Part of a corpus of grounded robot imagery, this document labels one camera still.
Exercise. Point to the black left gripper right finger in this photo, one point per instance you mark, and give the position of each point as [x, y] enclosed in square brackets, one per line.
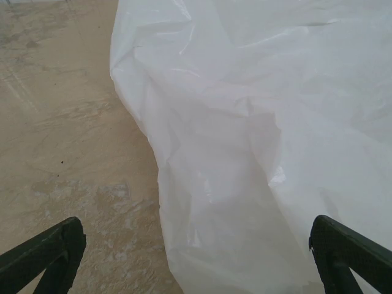
[330, 245]

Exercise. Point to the white plastic bag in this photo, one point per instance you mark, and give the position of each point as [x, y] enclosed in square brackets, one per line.
[245, 122]

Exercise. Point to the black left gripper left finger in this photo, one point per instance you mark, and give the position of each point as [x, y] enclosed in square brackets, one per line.
[61, 239]

